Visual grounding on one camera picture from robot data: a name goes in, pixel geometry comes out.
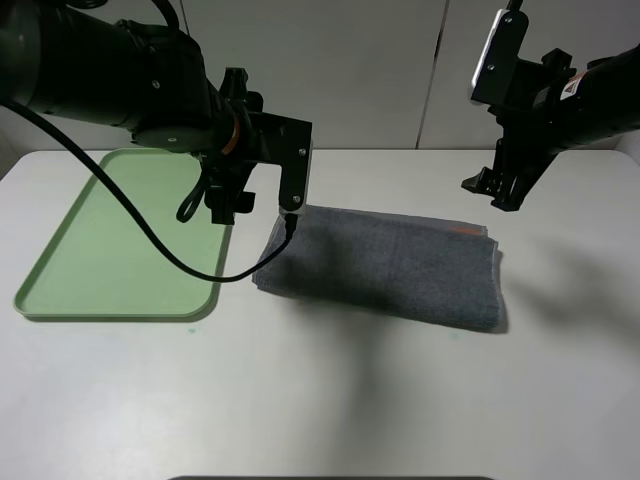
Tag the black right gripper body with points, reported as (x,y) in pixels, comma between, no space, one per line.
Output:
(525,114)

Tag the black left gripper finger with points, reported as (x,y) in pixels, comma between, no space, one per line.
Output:
(219,197)
(244,202)

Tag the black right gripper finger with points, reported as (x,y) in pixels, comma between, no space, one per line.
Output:
(518,173)
(486,181)

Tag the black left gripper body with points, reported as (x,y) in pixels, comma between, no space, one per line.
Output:
(257,136)

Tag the grey towel with orange stripes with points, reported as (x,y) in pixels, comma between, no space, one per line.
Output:
(429,270)

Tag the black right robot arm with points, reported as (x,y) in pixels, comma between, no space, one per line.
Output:
(551,109)

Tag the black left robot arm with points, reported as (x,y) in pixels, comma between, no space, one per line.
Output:
(151,81)

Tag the light green plastic tray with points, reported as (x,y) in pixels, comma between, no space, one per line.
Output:
(99,266)

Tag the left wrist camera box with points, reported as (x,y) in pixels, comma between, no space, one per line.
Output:
(294,179)

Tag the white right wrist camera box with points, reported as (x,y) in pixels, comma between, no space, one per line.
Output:
(495,69)

